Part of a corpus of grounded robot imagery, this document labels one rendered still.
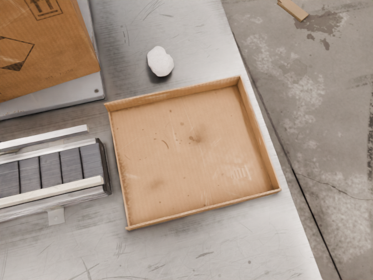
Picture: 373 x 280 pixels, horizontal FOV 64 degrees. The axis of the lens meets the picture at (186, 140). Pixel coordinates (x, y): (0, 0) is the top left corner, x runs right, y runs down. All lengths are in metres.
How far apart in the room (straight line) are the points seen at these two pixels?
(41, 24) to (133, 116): 0.24
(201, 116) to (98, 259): 0.35
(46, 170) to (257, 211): 0.41
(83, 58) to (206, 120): 0.29
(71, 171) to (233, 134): 0.33
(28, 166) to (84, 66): 0.23
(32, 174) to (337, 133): 1.46
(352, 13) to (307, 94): 0.66
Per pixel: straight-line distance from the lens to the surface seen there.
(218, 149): 0.63
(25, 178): 0.64
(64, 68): 0.68
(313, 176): 1.61
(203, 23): 0.80
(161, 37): 0.77
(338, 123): 1.77
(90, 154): 0.60
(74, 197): 0.59
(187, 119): 0.65
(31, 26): 0.59
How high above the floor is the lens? 1.43
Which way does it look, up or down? 70 degrees down
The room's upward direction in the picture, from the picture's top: 3 degrees clockwise
